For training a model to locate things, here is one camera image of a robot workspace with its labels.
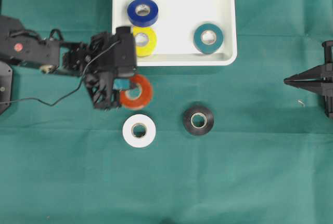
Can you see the white tape roll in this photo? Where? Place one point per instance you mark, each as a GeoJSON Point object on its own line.
{"type": "Point", "coordinates": [139, 131]}

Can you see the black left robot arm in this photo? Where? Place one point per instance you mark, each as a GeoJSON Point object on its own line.
{"type": "Point", "coordinates": [53, 55]}

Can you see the yellow tape roll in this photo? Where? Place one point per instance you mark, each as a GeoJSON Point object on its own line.
{"type": "Point", "coordinates": [145, 40]}

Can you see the blue tape roll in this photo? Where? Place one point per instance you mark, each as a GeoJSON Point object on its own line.
{"type": "Point", "coordinates": [142, 13]}

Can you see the teal tape roll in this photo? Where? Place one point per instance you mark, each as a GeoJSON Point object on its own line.
{"type": "Point", "coordinates": [208, 38]}

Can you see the black tape roll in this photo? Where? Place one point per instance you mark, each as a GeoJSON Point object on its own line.
{"type": "Point", "coordinates": [198, 120]}

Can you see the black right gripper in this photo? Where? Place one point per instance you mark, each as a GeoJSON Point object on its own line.
{"type": "Point", "coordinates": [298, 80]}

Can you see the red tape roll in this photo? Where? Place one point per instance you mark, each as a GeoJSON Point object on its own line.
{"type": "Point", "coordinates": [144, 98]}

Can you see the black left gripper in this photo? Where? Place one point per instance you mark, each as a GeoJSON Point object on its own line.
{"type": "Point", "coordinates": [100, 74]}

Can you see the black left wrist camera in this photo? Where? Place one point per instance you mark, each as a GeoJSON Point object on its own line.
{"type": "Point", "coordinates": [120, 59]}

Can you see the white plastic case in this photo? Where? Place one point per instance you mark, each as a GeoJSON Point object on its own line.
{"type": "Point", "coordinates": [175, 27]}

